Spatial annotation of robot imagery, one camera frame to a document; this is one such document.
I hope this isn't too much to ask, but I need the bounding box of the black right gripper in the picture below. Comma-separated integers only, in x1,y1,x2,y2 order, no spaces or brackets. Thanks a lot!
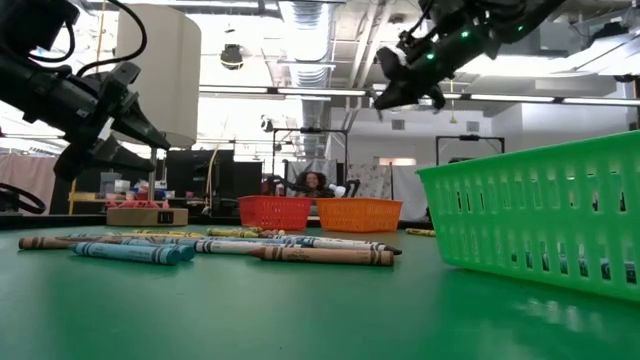
372,22,501,111

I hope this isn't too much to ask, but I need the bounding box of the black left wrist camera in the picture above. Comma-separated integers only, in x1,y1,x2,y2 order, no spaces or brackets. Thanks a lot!
0,0,80,52

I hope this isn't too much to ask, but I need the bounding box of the red plastic basket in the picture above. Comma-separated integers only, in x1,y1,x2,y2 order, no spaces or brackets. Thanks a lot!
238,194,315,232

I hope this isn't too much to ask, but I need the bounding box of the wooden lamp base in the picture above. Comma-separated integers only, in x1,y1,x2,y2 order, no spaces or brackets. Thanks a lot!
106,206,190,228

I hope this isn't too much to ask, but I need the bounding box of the black table frame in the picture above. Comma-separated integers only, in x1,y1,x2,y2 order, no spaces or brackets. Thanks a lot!
0,213,436,232

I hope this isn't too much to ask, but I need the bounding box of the black metal frame stand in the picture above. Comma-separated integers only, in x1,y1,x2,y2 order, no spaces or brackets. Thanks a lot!
271,127,350,197
435,133,506,167

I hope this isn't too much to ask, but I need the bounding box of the orange plastic basket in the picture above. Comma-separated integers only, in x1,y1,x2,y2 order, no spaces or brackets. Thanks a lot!
315,197,404,234

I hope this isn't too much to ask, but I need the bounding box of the black partition panel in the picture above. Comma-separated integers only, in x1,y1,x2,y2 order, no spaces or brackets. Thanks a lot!
164,148,264,217

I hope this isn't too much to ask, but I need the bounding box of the green plastic basket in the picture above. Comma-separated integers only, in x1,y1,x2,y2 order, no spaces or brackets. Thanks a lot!
415,130,640,304

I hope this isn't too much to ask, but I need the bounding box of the translucent storage box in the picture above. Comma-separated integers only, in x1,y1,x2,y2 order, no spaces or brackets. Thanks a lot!
99,172,124,197

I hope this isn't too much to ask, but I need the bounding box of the yellow ceiling pendant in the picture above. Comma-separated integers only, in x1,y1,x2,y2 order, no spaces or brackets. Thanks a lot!
448,73,459,125

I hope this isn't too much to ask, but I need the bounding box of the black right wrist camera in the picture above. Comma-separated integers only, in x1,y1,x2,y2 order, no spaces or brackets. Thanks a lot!
375,45,409,84

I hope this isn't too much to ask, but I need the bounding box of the grey rectangular air duct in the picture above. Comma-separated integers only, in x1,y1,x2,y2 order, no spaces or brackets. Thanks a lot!
499,22,591,57

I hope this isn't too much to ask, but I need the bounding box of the pink cloth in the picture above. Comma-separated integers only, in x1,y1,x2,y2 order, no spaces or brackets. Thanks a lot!
0,152,60,211

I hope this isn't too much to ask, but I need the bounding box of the ceiling light rail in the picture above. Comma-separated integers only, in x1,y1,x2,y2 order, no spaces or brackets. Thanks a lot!
199,84,640,107

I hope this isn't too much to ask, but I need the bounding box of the patterned white cloth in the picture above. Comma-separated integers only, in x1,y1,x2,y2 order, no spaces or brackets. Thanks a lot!
348,163,394,200

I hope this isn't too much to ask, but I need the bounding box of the black cable loop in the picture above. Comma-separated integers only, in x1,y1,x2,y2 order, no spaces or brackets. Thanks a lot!
0,182,48,215

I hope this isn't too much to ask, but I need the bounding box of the white background robot gripper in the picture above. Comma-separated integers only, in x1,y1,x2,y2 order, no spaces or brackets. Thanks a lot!
327,178,362,199

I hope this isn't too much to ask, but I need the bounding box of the person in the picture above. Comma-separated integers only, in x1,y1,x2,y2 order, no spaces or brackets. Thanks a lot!
294,171,335,200

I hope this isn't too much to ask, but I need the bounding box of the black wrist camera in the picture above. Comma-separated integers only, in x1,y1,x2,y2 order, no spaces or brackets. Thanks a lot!
0,0,80,52
375,45,409,84

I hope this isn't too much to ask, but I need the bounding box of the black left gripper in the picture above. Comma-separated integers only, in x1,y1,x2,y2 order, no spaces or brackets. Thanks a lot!
53,62,172,182

